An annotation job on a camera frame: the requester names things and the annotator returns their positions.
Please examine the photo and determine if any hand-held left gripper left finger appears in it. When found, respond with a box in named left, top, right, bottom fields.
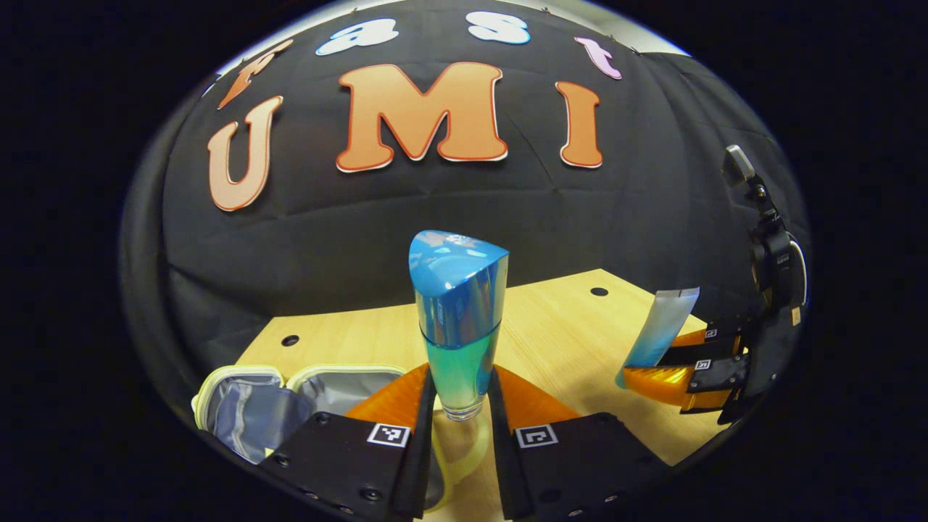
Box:
left=257, top=362, right=438, bottom=521

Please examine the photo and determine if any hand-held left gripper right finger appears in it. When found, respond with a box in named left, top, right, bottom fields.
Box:
left=487, top=365, right=671, bottom=521

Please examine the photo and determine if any blue white squeeze tube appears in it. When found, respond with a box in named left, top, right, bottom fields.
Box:
left=615, top=286, right=701, bottom=390

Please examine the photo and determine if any blue glass bottle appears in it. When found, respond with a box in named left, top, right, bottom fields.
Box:
left=408, top=230, right=510, bottom=423

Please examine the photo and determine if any cream yellow suitcase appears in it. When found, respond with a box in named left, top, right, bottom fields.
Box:
left=191, top=364, right=494, bottom=512

